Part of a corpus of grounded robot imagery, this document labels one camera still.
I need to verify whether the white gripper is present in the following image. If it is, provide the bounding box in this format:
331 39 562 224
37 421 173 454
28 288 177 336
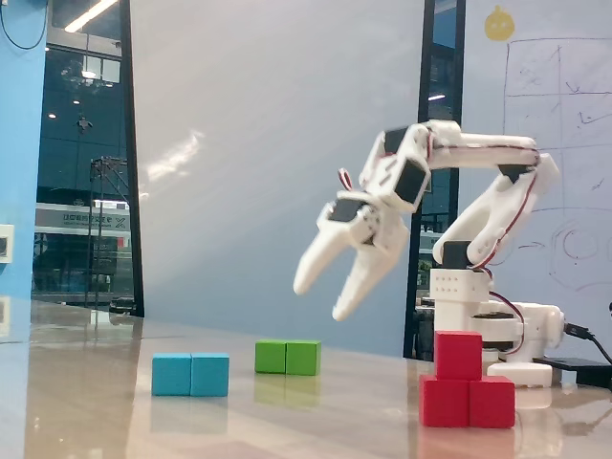
292 189 411 322

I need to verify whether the small red cube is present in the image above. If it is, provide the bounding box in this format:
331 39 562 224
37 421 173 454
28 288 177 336
433 330 484 383

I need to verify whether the green rectangular block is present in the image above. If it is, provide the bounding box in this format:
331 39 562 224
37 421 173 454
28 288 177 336
253 339 323 377

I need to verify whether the red rectangular block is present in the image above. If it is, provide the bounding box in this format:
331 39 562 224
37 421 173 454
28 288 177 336
418 374 517 429

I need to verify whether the blue rectangular block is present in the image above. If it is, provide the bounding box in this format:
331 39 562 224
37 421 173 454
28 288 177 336
151 352 231 398

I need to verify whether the metal scaffold tower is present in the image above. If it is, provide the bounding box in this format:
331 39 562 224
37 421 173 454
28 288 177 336
84 155 131 308

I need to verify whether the black flat box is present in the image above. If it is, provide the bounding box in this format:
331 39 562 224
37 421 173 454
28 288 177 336
532 355 612 389

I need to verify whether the yellow round face sticker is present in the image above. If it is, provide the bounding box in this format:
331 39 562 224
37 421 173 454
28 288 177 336
483 5 518 41

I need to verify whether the black window frame post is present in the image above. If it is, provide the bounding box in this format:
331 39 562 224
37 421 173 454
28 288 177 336
118 0 146 318
402 0 468 361

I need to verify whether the black power cable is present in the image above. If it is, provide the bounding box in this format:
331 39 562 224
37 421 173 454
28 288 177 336
562 322 612 365

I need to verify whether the white wall switch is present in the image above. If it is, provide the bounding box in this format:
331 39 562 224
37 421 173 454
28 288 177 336
0 224 16 265

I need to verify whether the thin black hanging cable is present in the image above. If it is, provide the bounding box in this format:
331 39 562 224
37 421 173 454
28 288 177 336
0 0 51 51

